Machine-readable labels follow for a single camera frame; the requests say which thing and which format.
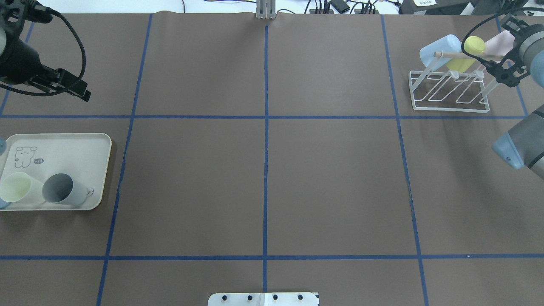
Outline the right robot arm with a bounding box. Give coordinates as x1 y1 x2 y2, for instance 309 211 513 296
484 13 544 179

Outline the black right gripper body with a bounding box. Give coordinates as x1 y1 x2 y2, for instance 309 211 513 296
484 15 538 87

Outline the light blue plastic cup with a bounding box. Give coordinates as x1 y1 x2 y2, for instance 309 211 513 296
419 34 461 69

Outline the black box with label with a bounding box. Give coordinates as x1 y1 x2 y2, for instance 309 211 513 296
399 0 470 15

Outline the aluminium frame post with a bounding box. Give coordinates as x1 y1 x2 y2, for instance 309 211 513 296
255 0 277 20

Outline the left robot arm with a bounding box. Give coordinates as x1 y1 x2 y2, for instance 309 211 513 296
0 0 91 102

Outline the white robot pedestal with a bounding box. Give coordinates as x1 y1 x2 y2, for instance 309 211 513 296
207 292 320 306

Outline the black cable on table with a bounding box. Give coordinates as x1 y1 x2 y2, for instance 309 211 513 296
0 0 87 97

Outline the white wire cup rack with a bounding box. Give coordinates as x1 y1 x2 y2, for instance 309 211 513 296
408 52 499 113

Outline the yellow-green plastic cup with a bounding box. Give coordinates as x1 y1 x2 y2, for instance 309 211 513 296
445 36 486 73

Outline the cream plastic tray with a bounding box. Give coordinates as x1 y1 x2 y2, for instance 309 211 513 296
1 133 113 211

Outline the pink plastic cup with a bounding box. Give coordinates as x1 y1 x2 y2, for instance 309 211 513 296
484 30 515 63

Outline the pale yellow plastic cup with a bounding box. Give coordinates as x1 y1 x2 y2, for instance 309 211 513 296
0 172 46 205

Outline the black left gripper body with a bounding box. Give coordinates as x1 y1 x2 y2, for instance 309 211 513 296
0 28 58 92

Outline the grey plastic cup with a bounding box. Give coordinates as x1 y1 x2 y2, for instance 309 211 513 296
42 173 89 207

